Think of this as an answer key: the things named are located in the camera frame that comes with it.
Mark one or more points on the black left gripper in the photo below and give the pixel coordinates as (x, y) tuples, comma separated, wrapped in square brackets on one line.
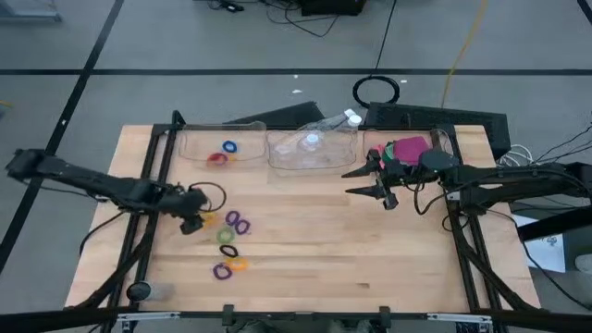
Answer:
[(187, 203)]

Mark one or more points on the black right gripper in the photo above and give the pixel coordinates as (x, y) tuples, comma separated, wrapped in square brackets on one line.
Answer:
[(400, 172)]

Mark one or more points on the yellow-orange coil wristband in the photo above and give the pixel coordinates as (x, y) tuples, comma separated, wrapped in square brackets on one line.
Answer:
[(232, 159), (210, 222), (248, 264)]

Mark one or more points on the pink cloth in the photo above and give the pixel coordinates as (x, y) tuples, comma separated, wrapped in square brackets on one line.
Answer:
[(377, 152)]

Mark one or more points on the dark green cloth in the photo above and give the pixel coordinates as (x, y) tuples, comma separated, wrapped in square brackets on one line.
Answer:
[(387, 158)]

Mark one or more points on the purple coil wristband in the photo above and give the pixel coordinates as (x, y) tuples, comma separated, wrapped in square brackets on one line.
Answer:
[(227, 218), (250, 226), (214, 271)]

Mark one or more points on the green coil wristband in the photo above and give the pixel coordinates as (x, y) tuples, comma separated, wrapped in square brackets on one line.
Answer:
[(218, 235)]

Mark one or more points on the red-orange coil wristband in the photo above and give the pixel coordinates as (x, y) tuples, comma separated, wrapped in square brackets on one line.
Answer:
[(208, 159)]

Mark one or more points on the magenta cloth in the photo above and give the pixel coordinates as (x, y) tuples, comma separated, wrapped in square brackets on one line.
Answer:
[(411, 148)]

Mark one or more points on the blue coil wristband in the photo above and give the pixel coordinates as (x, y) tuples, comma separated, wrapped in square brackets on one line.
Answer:
[(223, 146)]

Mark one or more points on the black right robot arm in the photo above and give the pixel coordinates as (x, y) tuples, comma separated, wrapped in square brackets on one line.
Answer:
[(509, 178)]

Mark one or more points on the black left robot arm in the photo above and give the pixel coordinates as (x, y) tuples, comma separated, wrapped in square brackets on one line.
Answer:
[(92, 182)]

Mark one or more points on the black coil wristband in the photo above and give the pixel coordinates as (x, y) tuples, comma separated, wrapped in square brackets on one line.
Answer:
[(221, 250)]

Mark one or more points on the clear plastic bin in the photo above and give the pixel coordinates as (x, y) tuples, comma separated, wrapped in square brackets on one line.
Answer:
[(296, 162), (250, 139), (444, 139)]

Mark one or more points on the black round disc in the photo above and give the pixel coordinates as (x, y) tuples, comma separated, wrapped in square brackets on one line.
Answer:
[(139, 291)]

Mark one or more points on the black flat panel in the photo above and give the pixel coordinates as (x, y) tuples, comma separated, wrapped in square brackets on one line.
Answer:
[(287, 115)]

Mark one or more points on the black perforated case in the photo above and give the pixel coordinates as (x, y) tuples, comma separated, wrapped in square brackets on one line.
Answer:
[(462, 120)]

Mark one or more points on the black table clamp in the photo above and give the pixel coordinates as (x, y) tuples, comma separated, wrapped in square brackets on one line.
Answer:
[(228, 314), (384, 316)]

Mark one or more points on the black box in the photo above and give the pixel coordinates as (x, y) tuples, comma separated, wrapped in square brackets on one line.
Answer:
[(333, 7)]

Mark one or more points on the black beam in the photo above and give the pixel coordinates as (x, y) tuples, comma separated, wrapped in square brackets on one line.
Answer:
[(555, 224)]

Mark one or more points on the white paper sheet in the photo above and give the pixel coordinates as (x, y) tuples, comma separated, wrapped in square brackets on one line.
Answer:
[(546, 254)]

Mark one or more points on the black power adapter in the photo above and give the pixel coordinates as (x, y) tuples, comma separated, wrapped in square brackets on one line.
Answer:
[(232, 7)]

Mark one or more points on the white object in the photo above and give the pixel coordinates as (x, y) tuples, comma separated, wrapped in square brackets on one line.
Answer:
[(585, 264)]

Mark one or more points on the grey metal base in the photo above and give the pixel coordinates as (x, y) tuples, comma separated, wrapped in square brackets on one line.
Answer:
[(28, 16)]

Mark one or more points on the silver frame bracket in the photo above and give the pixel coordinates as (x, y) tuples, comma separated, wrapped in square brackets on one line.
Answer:
[(148, 316), (458, 317)]

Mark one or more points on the black metal table frame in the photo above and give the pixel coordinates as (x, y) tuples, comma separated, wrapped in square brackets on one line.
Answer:
[(55, 319)]

